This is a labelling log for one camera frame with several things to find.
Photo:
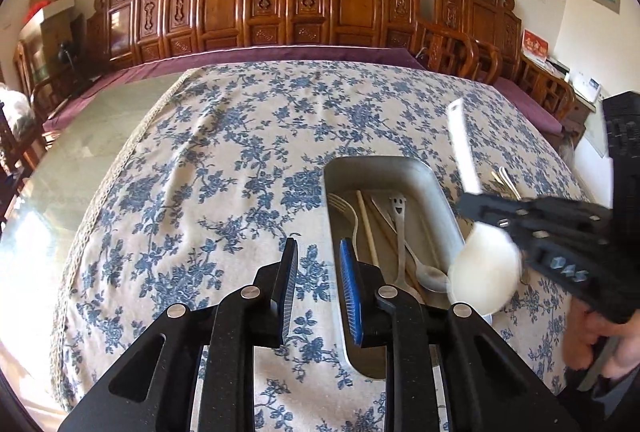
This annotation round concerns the carved wooden armchair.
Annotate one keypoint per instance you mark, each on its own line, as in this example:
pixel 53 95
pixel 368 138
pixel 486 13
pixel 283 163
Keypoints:
pixel 480 12

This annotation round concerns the gold metal fork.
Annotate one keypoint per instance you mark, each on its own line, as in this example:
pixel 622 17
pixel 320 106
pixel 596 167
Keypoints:
pixel 506 181

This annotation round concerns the white flat box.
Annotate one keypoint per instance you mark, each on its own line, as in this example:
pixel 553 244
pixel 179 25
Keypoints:
pixel 50 14

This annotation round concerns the smiley face metal spoon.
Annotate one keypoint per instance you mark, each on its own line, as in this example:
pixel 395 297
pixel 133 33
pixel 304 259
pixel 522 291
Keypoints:
pixel 398 222

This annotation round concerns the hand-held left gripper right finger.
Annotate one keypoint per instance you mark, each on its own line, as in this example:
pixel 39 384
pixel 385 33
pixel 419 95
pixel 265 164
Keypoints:
pixel 350 292

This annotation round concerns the tissue box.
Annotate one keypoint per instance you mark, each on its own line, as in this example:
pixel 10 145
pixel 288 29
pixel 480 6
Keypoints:
pixel 559 69

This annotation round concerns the large white ceramic spoon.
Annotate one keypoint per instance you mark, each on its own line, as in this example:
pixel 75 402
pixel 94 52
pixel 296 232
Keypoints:
pixel 482 267

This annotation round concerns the long purple sofa cushion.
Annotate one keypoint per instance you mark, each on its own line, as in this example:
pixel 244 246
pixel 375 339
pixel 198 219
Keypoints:
pixel 300 54

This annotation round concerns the black desk lamp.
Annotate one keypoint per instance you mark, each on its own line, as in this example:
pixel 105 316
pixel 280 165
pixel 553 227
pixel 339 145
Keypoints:
pixel 65 52

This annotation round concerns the carved wooden dining chair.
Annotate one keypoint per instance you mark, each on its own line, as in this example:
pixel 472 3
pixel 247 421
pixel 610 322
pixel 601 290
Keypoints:
pixel 27 72
pixel 10 152

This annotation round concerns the wooden side table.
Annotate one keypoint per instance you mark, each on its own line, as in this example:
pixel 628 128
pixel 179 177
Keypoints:
pixel 580 109

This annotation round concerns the red flower bunch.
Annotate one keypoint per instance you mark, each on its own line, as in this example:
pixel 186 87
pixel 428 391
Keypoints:
pixel 39 10

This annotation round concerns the silver metal fork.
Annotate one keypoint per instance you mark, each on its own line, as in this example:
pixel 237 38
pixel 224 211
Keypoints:
pixel 342 208

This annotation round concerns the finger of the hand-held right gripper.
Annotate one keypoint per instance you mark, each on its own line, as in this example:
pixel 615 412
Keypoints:
pixel 525 242
pixel 530 212

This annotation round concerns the person's right hand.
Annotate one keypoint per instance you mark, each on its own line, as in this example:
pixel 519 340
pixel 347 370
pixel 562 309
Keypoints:
pixel 580 342

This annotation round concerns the white desk phone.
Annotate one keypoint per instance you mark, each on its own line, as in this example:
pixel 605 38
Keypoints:
pixel 586 86

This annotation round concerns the blue floral tablecloth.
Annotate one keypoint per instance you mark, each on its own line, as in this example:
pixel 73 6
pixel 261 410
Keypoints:
pixel 225 162

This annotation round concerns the white wall panel cover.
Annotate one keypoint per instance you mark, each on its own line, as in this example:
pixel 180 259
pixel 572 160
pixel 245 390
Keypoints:
pixel 597 129

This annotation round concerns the silver metal spoon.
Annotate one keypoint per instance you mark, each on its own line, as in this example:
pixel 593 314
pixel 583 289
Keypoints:
pixel 431 276

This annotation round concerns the clear plastic bag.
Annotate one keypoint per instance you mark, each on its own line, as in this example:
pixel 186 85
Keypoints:
pixel 17 112

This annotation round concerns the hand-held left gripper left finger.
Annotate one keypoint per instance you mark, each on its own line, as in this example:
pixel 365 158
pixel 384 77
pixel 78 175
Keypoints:
pixel 289 292

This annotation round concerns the grey metal tin box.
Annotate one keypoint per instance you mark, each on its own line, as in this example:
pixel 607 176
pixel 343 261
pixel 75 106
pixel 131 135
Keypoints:
pixel 440 192

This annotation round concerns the wooden chopstick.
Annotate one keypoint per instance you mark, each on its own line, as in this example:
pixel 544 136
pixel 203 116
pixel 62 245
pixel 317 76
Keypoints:
pixel 366 227
pixel 387 232

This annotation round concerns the purple armchair cushion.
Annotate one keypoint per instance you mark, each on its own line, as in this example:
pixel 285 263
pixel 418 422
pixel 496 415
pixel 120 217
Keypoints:
pixel 525 104

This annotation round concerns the long carved wooden sofa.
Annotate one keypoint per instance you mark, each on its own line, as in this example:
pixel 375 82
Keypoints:
pixel 280 7

